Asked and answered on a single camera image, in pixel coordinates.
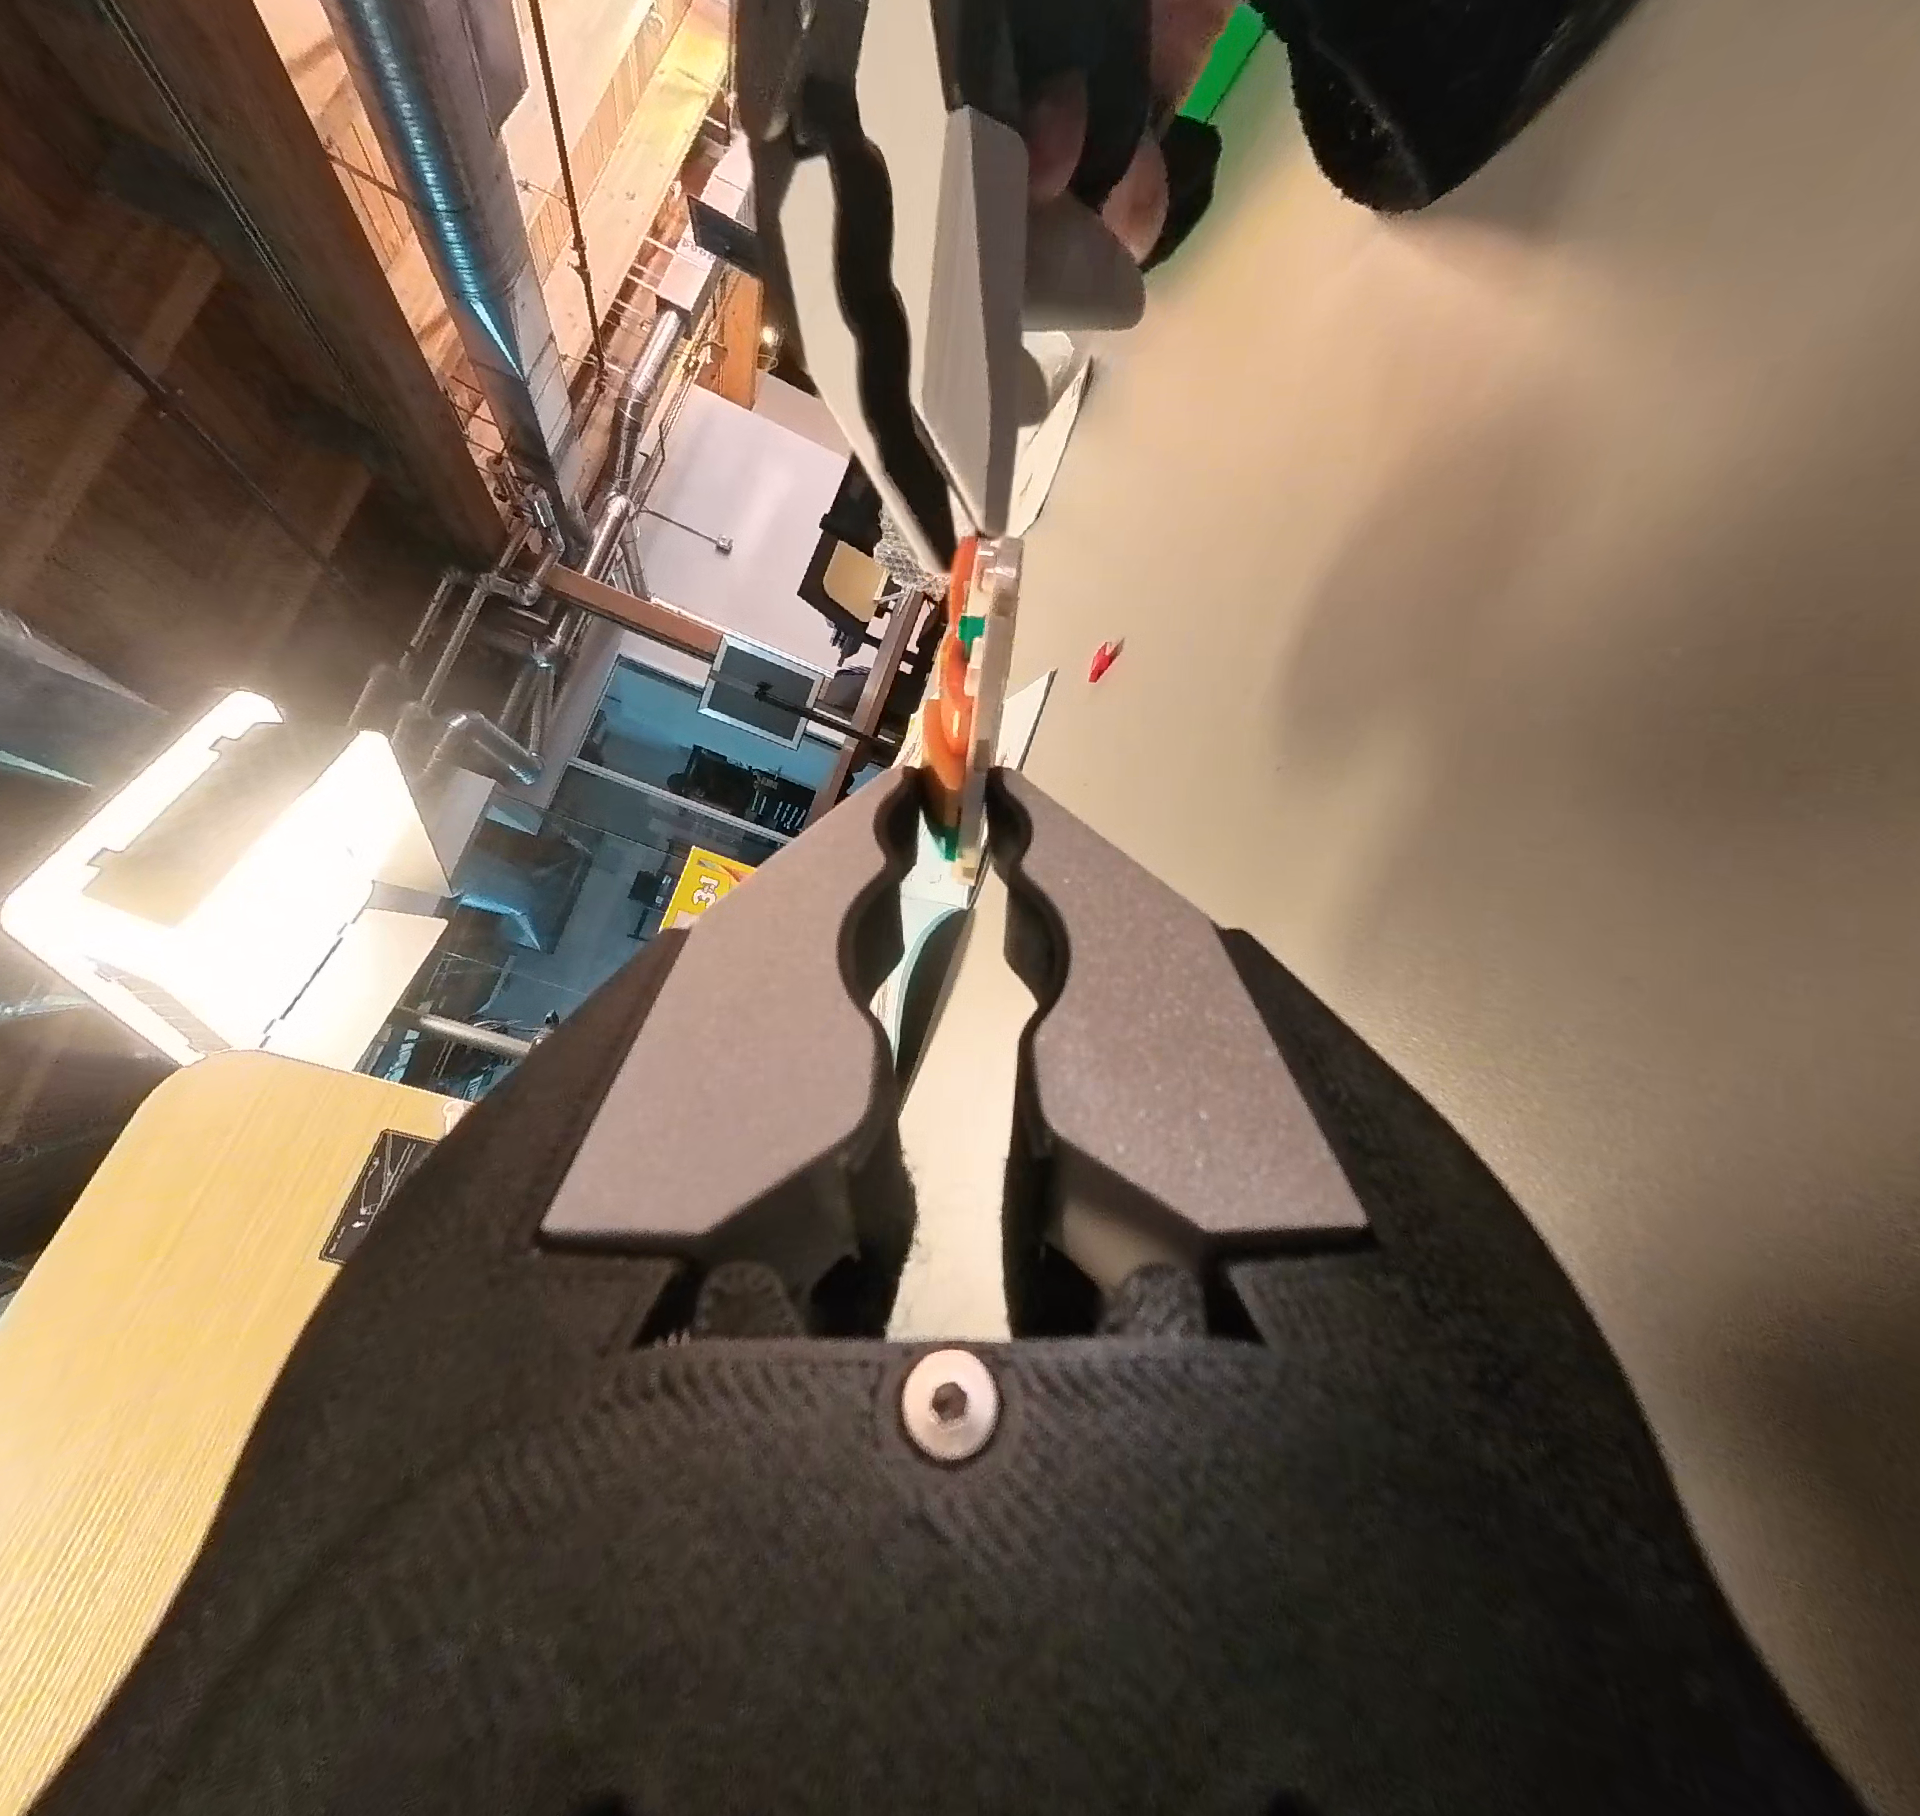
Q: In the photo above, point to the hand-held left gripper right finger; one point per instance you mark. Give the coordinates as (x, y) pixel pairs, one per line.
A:
(1184, 1077)

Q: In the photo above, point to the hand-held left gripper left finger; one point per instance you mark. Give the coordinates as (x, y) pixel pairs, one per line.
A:
(716, 1077)

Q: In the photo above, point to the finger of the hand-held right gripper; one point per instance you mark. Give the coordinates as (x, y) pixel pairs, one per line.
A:
(842, 350)
(975, 350)

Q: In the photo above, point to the round multicolour lego build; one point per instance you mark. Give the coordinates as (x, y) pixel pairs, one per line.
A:
(975, 706)

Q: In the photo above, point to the person's right forearm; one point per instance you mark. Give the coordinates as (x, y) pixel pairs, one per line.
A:
(1443, 48)

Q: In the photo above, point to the lego set box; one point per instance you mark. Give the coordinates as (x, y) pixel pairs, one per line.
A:
(704, 890)

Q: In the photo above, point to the black chair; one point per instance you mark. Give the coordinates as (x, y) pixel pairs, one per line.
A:
(871, 551)

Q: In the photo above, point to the open instruction booklet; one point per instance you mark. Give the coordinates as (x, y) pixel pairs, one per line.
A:
(929, 992)

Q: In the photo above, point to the green plastic bin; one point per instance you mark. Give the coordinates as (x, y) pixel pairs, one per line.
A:
(1227, 66)

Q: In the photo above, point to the bright light panel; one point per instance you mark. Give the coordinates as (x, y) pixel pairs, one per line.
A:
(222, 873)

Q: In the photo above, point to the wooden board on white stand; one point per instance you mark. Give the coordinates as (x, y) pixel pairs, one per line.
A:
(173, 1396)

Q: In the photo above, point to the wall monitor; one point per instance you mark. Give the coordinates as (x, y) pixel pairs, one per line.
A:
(764, 691)

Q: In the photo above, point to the silver ventilation duct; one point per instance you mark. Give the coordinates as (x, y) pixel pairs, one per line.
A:
(450, 196)

